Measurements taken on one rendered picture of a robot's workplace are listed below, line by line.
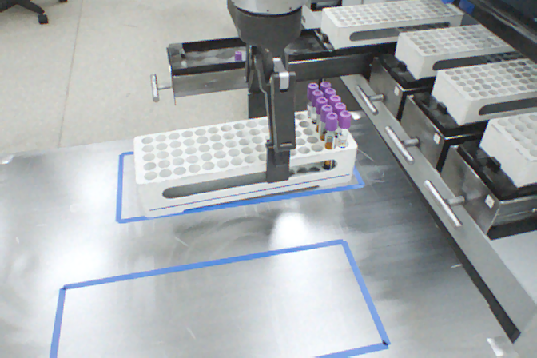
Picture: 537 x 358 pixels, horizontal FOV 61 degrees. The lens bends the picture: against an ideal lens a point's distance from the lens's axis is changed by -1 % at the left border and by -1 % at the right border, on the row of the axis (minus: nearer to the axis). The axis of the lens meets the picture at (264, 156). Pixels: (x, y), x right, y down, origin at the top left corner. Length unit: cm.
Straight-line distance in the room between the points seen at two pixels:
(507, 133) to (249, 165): 39
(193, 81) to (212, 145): 34
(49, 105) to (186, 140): 189
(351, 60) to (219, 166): 50
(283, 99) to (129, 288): 28
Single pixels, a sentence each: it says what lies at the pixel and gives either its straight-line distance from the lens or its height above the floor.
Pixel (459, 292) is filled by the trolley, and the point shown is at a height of 82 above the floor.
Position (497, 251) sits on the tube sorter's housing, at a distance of 76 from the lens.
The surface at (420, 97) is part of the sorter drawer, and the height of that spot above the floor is 82.
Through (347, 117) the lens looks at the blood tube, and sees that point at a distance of 59.
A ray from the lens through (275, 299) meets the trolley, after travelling 54.
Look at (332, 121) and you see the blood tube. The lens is 59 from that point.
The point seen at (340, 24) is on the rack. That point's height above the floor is 86.
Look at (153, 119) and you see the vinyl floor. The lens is 223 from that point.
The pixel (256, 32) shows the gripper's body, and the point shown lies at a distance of 51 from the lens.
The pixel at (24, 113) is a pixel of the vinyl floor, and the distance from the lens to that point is 249.
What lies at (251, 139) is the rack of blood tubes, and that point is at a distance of 63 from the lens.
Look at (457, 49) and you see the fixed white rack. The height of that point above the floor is 86.
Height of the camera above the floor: 128
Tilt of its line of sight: 41 degrees down
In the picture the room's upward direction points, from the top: straight up
